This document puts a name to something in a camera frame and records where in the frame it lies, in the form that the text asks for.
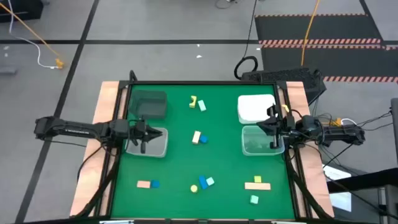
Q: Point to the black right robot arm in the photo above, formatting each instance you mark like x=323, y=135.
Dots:
x=339, y=133

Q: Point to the blue rectangular block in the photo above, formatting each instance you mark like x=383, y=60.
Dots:
x=203, y=182

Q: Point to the clear plastic bin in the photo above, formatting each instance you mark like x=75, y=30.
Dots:
x=255, y=143
x=155, y=149

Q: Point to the blue cube block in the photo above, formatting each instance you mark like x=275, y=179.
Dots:
x=155, y=184

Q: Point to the black hazard-striped floor mat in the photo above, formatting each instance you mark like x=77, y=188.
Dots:
x=342, y=60
x=317, y=28

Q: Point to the grey bar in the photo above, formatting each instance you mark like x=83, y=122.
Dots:
x=7, y=70

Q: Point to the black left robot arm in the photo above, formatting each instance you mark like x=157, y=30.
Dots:
x=77, y=127

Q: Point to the yellow cylinder block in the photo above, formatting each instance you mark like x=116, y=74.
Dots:
x=194, y=188

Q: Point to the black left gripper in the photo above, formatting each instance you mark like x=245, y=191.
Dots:
x=140, y=129

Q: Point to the black box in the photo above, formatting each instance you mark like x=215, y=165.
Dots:
x=21, y=11

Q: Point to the yellow tape tag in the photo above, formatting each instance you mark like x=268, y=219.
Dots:
x=285, y=108

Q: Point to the light wooden side board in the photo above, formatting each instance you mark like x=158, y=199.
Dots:
x=297, y=96
x=107, y=99

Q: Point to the white paper sheet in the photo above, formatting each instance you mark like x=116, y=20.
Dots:
x=340, y=202

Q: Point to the grey post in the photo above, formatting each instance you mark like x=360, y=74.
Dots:
x=395, y=124

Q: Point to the pink wooden block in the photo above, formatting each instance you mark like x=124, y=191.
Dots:
x=143, y=184

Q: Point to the blue cylinder block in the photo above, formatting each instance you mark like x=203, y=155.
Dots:
x=203, y=139

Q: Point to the short tan block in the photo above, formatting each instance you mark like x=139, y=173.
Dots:
x=196, y=137

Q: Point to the mint rectangular block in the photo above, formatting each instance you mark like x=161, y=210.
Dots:
x=202, y=105

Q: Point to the black stand beam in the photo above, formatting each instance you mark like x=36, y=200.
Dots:
x=357, y=181

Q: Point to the white plastic bin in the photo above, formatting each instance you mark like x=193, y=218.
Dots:
x=253, y=107

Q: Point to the mint cube block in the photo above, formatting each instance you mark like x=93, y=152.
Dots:
x=210, y=181
x=254, y=199

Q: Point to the yellow arch block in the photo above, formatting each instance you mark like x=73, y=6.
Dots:
x=192, y=104

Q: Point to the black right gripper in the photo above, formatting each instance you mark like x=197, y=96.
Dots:
x=281, y=126

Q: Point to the black table frame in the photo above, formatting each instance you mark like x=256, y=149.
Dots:
x=202, y=82

